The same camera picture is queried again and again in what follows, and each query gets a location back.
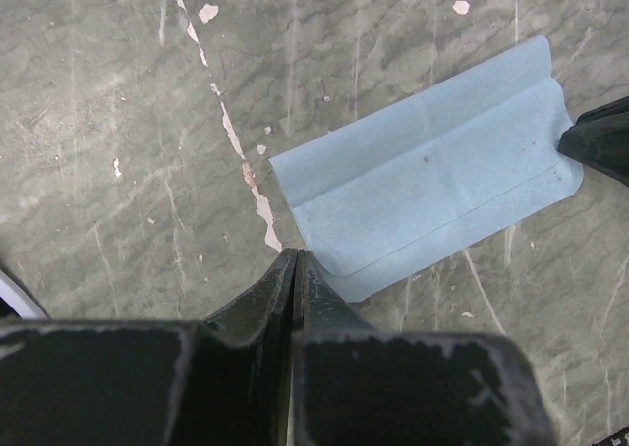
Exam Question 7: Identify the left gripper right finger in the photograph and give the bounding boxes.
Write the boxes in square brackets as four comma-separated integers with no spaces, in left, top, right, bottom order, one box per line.
[292,251,557,445]

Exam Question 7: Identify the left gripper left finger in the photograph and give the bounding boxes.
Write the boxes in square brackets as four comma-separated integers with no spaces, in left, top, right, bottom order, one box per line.
[1,249,298,445]

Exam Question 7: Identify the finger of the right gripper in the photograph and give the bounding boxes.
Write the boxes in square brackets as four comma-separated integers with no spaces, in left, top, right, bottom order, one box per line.
[557,96,629,186]

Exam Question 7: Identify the light blue cleaning cloth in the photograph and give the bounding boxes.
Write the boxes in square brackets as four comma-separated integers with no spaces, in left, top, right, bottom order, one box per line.
[271,36,584,303]

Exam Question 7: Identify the white sunglasses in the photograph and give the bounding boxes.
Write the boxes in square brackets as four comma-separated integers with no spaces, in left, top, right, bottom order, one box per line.
[0,270,49,319]

